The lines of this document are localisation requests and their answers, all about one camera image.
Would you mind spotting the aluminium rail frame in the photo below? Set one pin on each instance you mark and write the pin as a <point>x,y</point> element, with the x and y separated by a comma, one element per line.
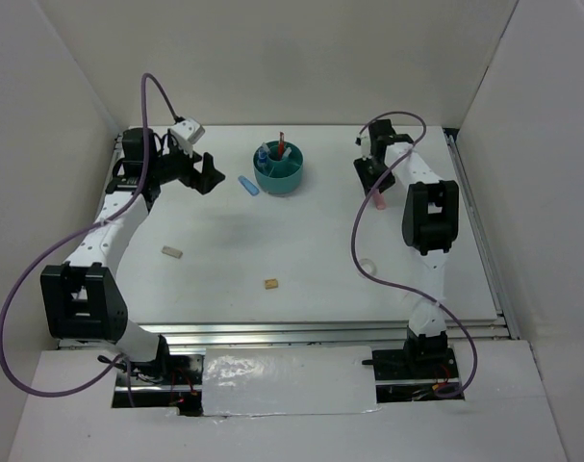
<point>214,295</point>

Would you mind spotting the white beige eraser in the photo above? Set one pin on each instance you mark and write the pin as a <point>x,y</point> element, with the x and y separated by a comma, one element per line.
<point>172,252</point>

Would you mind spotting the clear glue bottle blue cap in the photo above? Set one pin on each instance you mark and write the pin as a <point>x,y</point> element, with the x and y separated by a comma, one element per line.
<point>262,157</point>

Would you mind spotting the small brown eraser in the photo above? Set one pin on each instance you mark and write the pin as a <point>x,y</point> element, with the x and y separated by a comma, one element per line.
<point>271,283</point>

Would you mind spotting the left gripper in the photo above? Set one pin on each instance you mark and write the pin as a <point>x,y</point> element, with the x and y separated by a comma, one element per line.
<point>210,175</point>

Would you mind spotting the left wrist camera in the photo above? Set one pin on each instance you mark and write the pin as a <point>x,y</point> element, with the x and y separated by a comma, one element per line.
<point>186,134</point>

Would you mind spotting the black pen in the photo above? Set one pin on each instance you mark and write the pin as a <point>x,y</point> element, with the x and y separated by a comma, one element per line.
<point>274,153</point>

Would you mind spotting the teal round divided organizer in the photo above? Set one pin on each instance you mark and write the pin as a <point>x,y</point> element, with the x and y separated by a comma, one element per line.
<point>284,176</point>

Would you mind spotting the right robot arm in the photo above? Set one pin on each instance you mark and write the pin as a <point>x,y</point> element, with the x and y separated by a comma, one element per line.
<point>429,227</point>

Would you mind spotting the red pen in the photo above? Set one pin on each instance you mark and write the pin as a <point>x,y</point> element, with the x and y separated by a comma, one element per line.
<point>281,145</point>

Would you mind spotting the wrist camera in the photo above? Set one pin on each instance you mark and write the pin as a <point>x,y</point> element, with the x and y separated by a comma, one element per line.
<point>186,134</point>
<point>363,142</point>

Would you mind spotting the clear tape roll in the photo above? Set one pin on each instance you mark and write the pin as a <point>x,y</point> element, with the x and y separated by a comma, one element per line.
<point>368,266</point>

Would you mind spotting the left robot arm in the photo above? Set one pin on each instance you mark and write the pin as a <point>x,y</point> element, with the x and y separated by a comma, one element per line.
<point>82,301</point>

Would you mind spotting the blue eraser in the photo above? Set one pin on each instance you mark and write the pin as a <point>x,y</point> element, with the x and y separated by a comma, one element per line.
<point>252,189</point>

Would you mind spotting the pink eraser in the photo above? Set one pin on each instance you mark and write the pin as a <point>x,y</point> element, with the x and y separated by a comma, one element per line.
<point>379,201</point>

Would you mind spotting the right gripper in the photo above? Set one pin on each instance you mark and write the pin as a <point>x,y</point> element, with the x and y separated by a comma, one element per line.
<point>362,168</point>

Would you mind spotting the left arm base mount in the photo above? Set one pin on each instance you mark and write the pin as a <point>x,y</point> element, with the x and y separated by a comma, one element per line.
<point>178,388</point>

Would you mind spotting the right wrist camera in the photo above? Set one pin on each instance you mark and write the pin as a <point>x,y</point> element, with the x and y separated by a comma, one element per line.
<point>363,142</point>

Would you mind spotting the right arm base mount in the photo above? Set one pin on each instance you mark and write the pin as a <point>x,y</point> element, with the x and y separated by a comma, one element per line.
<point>402,376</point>

